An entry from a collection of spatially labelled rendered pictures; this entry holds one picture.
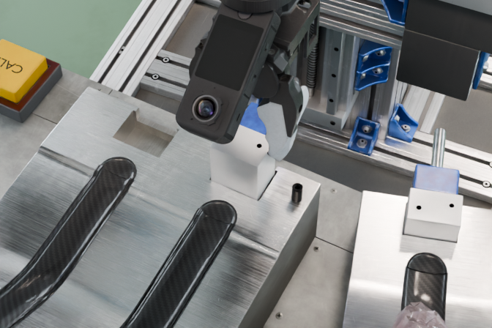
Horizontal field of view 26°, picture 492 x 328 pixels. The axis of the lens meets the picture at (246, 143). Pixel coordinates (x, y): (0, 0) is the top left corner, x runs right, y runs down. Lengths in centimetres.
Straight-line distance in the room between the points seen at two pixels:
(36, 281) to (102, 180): 12
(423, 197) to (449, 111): 96
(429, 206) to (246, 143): 18
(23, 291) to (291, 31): 33
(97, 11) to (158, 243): 149
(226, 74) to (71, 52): 153
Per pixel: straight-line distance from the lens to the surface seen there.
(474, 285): 101
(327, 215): 109
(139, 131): 108
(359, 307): 97
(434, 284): 101
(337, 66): 165
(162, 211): 99
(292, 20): 89
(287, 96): 89
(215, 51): 84
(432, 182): 105
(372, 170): 187
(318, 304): 104
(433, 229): 101
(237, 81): 83
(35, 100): 119
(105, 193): 102
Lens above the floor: 171
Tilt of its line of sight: 52 degrees down
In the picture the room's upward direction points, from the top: straight up
